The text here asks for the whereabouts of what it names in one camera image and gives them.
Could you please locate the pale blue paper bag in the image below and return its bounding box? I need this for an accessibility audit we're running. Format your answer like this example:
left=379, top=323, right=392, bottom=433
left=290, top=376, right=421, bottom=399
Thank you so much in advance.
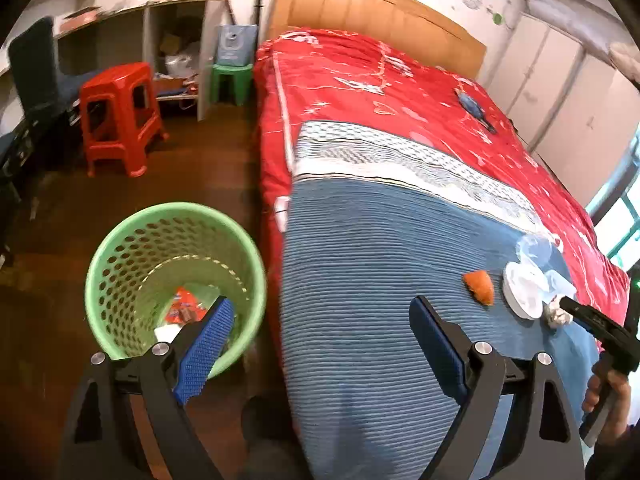
left=216, top=24, right=259, bottom=68

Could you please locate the clear plastic storage bag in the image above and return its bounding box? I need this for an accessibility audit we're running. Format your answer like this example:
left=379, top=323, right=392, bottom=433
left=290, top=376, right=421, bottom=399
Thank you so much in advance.
left=165, top=44, right=201, bottom=78

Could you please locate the small green plastic stool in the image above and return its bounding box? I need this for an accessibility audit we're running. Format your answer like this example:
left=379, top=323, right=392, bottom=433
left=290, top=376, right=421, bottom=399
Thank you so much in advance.
left=209, top=62, right=254, bottom=107

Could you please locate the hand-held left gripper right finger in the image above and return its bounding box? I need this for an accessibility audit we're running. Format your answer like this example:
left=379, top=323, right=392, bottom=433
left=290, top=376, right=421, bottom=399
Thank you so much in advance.
left=409, top=295, right=586, bottom=480

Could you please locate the clear plastic cup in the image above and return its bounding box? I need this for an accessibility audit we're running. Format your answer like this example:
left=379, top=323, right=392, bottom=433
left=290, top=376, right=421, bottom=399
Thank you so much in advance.
left=515, top=234, right=563, bottom=273

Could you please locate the red snack wrapper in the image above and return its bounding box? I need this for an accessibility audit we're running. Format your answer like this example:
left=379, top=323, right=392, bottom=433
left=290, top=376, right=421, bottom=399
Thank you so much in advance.
left=167, top=287, right=208, bottom=323

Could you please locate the blue plush toy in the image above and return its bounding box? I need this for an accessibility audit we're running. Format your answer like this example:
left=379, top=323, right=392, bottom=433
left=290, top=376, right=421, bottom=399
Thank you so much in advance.
left=456, top=87, right=498, bottom=135

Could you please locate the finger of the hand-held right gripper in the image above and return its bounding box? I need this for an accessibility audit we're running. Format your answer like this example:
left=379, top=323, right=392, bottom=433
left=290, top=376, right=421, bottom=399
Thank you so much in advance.
left=559, top=296, right=632, bottom=358

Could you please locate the cream wardrobe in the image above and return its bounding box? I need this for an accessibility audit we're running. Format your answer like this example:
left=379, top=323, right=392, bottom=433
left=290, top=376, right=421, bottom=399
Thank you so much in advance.
left=482, top=10, right=640, bottom=208

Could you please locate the red flat box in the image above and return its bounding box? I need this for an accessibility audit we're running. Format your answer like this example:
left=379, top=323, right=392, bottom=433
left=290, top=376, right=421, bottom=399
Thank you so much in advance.
left=57, top=7, right=101, bottom=33

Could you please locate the white tissue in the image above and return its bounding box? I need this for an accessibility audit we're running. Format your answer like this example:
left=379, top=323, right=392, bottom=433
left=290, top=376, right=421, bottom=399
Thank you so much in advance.
left=542, top=296, right=573, bottom=331

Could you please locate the person's right hand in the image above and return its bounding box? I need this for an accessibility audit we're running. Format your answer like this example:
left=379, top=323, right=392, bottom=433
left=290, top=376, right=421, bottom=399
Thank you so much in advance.
left=581, top=367, right=636, bottom=446

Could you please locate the white desk with compartments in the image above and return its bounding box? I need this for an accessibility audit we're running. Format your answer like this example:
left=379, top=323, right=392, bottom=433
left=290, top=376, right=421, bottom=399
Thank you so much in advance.
left=0, top=0, right=226, bottom=123

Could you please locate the white round plastic lid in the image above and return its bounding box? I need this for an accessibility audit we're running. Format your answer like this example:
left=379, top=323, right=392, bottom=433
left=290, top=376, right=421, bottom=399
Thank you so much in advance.
left=502, top=261, right=551, bottom=320

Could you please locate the person's right forearm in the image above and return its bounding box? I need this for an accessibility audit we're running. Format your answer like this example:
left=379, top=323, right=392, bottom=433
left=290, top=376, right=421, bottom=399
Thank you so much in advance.
left=584, top=435, right=640, bottom=480

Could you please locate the bed with red cover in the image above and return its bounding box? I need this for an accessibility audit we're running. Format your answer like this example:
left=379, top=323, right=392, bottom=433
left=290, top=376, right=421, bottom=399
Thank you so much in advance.
left=252, top=29, right=631, bottom=321

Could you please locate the green mesh wastebasket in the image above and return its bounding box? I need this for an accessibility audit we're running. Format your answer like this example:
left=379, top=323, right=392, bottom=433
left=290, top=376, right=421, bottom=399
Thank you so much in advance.
left=84, top=202, right=267, bottom=380

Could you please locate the red plastic stool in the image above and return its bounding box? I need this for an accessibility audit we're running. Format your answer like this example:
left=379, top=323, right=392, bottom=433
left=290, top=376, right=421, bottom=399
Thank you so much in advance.
left=79, top=62, right=170, bottom=178

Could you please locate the wooden bed headboard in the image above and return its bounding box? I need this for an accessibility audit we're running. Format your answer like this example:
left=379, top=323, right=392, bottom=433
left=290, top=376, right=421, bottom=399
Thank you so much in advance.
left=265, top=0, right=488, bottom=81

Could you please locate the window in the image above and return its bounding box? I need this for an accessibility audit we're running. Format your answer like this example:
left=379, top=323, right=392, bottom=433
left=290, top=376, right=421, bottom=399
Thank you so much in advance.
left=585, top=125, right=640, bottom=281

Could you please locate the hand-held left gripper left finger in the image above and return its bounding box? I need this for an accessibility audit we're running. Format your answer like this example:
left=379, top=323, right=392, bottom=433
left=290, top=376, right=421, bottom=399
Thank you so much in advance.
left=56, top=296, right=236, bottom=480

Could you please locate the blue ribbed blanket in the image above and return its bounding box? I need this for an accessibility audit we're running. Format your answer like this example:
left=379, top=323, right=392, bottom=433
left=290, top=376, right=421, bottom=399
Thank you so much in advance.
left=275, top=120, right=608, bottom=480

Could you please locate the dark office chair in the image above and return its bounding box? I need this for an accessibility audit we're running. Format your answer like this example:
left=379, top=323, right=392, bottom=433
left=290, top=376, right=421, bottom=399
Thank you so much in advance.
left=7, top=16, right=108, bottom=131
left=0, top=127, right=38, bottom=221

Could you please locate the orange peel piece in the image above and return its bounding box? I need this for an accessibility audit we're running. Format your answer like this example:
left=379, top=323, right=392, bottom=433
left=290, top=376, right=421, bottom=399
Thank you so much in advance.
left=462, top=270, right=496, bottom=307

